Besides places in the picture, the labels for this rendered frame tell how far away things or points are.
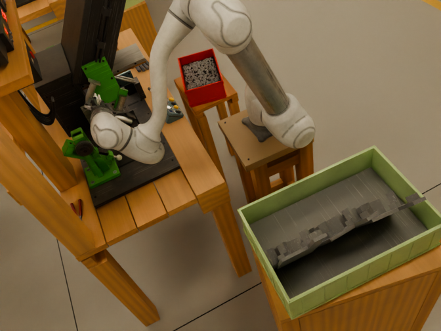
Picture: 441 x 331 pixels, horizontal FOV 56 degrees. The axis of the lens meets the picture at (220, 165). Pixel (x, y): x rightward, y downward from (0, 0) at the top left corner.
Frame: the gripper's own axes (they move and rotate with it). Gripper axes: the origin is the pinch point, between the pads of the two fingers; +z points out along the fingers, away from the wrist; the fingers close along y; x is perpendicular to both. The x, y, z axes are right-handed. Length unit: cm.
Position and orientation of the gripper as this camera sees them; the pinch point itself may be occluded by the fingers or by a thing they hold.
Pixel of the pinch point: (96, 99)
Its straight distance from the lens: 186.5
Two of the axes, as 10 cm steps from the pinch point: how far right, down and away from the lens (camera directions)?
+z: -3.4, -4.7, 8.2
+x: -4.3, 8.5, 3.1
